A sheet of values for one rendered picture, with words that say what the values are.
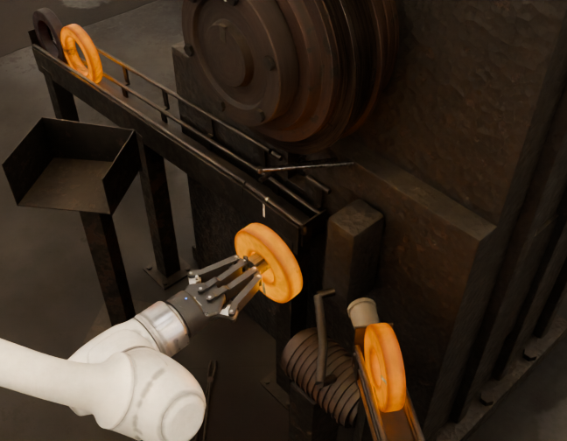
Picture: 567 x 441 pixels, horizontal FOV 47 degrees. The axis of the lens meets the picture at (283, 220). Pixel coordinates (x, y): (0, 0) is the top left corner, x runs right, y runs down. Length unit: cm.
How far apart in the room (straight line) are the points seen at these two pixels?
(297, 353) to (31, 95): 224
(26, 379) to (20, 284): 154
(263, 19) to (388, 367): 62
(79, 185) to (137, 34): 204
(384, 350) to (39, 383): 57
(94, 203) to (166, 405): 92
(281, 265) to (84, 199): 75
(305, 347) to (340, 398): 13
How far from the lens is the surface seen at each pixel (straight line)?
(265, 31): 111
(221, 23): 121
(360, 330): 126
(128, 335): 106
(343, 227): 132
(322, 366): 139
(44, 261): 249
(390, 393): 117
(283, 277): 115
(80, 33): 210
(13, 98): 338
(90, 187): 178
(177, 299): 111
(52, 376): 90
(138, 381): 91
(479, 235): 125
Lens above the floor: 172
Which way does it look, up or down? 44 degrees down
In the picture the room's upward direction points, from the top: straight up
